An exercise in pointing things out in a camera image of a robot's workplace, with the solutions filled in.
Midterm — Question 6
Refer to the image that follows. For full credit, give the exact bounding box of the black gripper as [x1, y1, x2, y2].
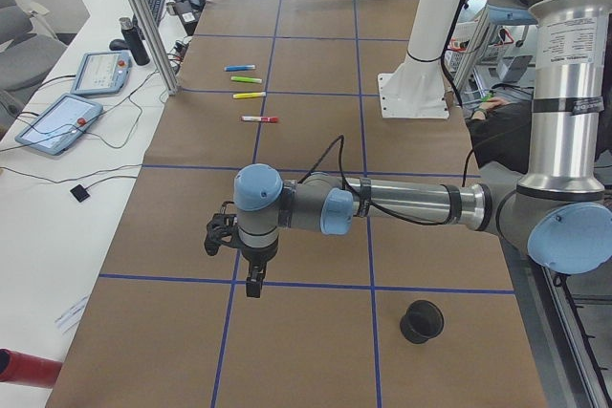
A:
[242, 244, 277, 297]

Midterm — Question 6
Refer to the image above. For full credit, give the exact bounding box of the red marker pen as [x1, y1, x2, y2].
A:
[240, 116, 279, 123]

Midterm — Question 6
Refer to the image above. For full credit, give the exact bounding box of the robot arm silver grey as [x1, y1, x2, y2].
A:
[229, 0, 611, 297]

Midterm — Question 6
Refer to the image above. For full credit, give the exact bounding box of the black mesh cup near left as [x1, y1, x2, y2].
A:
[400, 300, 445, 344]

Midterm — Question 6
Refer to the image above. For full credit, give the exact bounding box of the yellow marker pen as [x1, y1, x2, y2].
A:
[232, 91, 267, 99]

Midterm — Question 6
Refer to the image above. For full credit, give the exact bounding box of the small black square sensor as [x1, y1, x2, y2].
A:
[70, 184, 90, 203]

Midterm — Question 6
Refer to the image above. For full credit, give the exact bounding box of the green marker pen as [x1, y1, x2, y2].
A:
[230, 75, 263, 84]

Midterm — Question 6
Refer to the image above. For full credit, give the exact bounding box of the blue marker pen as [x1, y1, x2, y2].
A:
[224, 64, 256, 72]

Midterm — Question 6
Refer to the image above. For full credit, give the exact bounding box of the lower teach pendant tablet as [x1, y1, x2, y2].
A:
[14, 94, 103, 156]

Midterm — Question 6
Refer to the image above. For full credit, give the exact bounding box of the teach pendant tablet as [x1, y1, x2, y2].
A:
[71, 51, 132, 97]
[14, 94, 103, 156]

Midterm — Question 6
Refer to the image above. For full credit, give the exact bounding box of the upper teach pendant tablet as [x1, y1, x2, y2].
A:
[71, 51, 132, 97]

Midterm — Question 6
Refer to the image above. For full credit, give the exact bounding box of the red cylinder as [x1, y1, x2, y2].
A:
[1, 349, 63, 388]

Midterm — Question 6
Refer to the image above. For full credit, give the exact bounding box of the black water bottle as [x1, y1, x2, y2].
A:
[119, 17, 150, 66]

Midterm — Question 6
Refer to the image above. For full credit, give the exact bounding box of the seated person in black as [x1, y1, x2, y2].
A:
[466, 97, 532, 174]

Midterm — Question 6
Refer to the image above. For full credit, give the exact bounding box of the black keyboard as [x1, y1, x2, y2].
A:
[146, 0, 166, 26]

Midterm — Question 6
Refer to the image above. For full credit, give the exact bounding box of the aluminium frame post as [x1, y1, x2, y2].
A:
[128, 0, 179, 96]

